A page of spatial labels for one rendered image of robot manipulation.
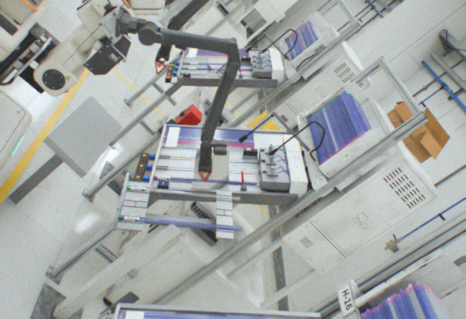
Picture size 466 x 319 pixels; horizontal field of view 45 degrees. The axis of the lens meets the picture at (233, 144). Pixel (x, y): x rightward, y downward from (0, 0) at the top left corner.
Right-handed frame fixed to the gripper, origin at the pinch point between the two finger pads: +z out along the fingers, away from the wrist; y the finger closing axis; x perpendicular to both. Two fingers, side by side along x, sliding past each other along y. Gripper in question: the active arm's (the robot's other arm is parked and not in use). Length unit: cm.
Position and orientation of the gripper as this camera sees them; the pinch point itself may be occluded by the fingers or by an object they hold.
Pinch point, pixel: (204, 179)
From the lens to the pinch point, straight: 271.5
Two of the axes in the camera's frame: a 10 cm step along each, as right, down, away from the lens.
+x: -10.0, -0.5, -0.2
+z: -0.5, 8.8, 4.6
